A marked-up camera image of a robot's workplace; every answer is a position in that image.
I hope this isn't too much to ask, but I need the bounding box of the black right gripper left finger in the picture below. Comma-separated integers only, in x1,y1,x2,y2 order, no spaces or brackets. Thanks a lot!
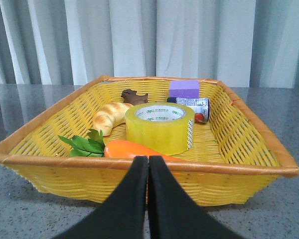
55,156,149,239

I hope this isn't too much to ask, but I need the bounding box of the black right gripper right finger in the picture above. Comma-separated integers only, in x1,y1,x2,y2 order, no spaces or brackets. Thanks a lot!
148,156,242,239

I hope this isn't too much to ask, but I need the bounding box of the yellow tape roll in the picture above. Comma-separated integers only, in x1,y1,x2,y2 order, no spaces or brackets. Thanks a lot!
125,102,195,155

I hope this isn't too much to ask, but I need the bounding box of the orange toy carrot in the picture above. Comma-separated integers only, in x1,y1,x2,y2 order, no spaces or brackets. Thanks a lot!
59,129,179,161

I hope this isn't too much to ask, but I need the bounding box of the yellow woven basket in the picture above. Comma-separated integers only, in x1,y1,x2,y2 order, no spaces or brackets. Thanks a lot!
0,75,299,206

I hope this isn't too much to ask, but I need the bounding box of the toy croissant bread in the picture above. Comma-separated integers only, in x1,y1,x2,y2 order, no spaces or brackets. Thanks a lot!
93,102,133,136

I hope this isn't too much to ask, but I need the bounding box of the small printed can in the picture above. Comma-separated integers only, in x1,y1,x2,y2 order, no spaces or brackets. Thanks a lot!
167,97,210,123

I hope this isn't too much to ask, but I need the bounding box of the brown toy figure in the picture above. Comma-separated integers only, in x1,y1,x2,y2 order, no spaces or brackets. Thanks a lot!
121,89,149,106

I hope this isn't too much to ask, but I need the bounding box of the purple foam block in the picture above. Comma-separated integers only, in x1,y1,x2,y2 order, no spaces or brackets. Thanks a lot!
169,80,199,99

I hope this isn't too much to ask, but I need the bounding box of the grey pleated curtain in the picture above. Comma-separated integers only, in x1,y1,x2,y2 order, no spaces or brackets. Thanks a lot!
0,0,299,88

